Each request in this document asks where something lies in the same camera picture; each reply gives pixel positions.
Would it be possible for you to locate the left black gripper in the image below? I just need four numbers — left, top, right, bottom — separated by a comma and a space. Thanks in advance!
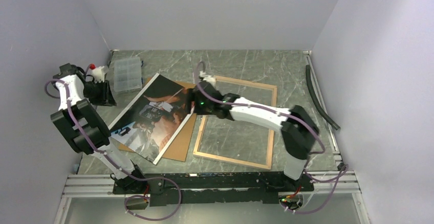
84, 79, 118, 106

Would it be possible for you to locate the white wooden picture frame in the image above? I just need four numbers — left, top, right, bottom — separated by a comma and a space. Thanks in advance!
193, 76, 277, 170

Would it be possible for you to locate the glossy photo print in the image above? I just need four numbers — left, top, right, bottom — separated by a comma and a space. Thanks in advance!
108, 73, 196, 166

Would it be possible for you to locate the brown backing board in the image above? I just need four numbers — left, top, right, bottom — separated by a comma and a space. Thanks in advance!
117, 77, 198, 163

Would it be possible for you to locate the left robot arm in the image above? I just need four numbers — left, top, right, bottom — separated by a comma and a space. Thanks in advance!
46, 63, 147, 193

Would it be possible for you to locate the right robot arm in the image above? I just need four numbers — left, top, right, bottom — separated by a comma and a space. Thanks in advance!
186, 81, 319, 191

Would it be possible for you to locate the clear plastic compartment box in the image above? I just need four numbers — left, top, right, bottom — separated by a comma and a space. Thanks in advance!
113, 56, 142, 93

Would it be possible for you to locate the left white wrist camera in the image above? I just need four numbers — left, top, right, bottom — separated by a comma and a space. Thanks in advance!
86, 64, 109, 83

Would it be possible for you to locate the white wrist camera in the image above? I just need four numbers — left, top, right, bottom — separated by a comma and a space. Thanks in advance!
199, 71, 216, 87
86, 64, 109, 83

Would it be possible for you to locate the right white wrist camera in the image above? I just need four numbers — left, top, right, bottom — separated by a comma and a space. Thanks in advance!
199, 71, 216, 87

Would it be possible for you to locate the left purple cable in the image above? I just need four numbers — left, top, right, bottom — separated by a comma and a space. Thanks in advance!
45, 63, 183, 222

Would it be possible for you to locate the black corrugated hose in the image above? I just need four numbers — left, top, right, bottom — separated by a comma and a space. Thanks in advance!
305, 64, 341, 130

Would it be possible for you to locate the aluminium extrusion rail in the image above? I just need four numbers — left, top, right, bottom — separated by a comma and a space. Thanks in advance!
54, 170, 371, 223

